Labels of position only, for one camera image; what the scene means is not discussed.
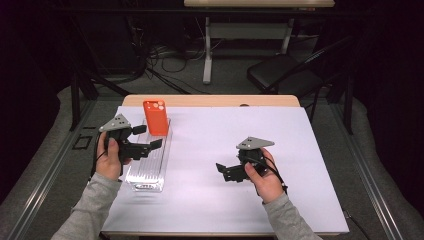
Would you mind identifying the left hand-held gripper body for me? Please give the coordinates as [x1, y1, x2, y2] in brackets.
[98, 113, 134, 161]

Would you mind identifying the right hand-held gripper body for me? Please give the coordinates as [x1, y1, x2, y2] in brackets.
[235, 136, 276, 177]

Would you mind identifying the orange phone case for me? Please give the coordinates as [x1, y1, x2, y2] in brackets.
[143, 99, 170, 137]

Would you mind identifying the clear plastic storage bin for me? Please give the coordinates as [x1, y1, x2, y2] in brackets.
[125, 116, 173, 194]

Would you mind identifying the person's right hand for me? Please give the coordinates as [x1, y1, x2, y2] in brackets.
[244, 148, 284, 204]

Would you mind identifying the person's left hand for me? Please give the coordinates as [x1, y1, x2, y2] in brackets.
[95, 131, 133, 181]

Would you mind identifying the black metal stand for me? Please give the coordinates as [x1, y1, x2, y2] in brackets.
[68, 64, 132, 132]

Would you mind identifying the black folding chair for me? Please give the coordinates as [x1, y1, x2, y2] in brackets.
[246, 34, 354, 101]

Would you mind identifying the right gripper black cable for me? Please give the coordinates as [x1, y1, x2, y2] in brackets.
[245, 154, 289, 197]

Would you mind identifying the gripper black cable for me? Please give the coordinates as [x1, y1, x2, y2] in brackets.
[89, 132, 108, 179]
[245, 154, 289, 197]

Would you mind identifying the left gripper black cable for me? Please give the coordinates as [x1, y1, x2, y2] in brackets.
[89, 132, 108, 179]

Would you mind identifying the bundle of floor cables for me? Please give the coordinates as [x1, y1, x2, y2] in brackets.
[131, 16, 231, 96]

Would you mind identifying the metal floor rail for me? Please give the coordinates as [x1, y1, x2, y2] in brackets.
[6, 99, 98, 240]
[332, 103, 405, 240]

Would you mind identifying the white metal frame desk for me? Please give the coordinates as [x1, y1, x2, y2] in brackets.
[183, 0, 336, 85]

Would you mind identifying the black floor cable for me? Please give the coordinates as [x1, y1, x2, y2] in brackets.
[343, 209, 372, 240]

